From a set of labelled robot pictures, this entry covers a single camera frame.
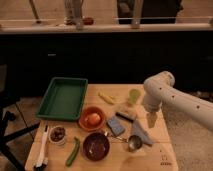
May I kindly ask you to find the wooden felt eraser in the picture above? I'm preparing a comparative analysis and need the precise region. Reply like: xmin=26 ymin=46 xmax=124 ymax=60
xmin=115 ymin=108 xmax=137 ymax=122

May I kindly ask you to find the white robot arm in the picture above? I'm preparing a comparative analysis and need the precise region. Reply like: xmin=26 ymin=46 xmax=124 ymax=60
xmin=142 ymin=71 xmax=213 ymax=132

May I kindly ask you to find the green plastic tray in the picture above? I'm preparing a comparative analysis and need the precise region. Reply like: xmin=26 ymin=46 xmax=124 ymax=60
xmin=36 ymin=77 xmax=88 ymax=121

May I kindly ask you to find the grey cloth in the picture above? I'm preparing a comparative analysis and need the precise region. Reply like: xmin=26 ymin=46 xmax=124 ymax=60
xmin=131 ymin=120 xmax=154 ymax=146

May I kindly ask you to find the green plastic cup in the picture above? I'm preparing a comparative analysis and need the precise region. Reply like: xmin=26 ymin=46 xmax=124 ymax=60
xmin=129 ymin=89 xmax=141 ymax=105

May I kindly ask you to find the metal measuring cup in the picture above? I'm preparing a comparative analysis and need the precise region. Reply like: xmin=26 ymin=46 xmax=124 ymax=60
xmin=104 ymin=132 xmax=143 ymax=152

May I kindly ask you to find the blue sponge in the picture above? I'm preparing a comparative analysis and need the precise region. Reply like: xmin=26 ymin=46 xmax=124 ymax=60
xmin=107 ymin=116 xmax=125 ymax=136

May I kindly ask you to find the yellow banana toy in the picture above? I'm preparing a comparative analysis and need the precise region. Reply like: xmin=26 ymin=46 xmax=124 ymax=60
xmin=98 ymin=92 xmax=115 ymax=105

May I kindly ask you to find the orange fruit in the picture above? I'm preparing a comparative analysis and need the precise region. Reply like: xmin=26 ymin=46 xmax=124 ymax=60
xmin=88 ymin=113 xmax=101 ymax=125

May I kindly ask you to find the dark red bowl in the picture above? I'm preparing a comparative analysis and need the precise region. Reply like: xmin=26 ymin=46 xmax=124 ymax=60
xmin=83 ymin=132 xmax=110 ymax=161

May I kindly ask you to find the orange bowl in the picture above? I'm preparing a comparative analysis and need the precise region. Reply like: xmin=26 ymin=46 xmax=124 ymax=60
xmin=78 ymin=106 xmax=106 ymax=132

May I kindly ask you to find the green cucumber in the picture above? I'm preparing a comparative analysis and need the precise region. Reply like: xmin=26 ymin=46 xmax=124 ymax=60
xmin=65 ymin=137 xmax=80 ymax=167

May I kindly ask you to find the white cup with contents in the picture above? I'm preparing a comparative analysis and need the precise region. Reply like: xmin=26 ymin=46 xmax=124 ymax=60
xmin=49 ymin=126 xmax=66 ymax=146

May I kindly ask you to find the red object on ledge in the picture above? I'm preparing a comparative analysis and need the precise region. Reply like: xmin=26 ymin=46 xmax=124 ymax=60
xmin=83 ymin=17 xmax=94 ymax=25

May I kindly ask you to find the white dish brush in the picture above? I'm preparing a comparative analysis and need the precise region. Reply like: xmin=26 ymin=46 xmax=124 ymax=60
xmin=34 ymin=125 xmax=48 ymax=171

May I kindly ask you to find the black office chair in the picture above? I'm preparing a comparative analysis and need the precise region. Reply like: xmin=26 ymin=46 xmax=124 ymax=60
xmin=0 ymin=64 xmax=40 ymax=171

